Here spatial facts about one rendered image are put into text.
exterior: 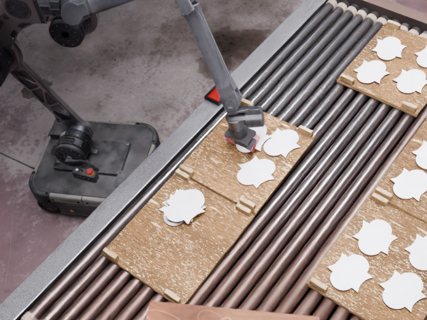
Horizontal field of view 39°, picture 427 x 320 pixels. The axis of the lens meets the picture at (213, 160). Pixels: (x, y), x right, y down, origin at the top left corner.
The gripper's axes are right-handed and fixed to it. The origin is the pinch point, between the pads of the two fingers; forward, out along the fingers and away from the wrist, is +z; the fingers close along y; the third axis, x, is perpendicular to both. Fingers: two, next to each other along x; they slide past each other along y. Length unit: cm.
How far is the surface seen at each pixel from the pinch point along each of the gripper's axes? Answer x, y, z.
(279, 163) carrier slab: -0.3, -14.8, 2.1
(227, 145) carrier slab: 2.4, 6.1, 0.3
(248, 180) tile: 12.3, -9.6, -1.4
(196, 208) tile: 32.1, -2.3, -8.0
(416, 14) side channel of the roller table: -98, -24, 19
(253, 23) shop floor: -136, 105, 115
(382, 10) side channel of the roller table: -95, -9, 19
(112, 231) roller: 53, 20, -8
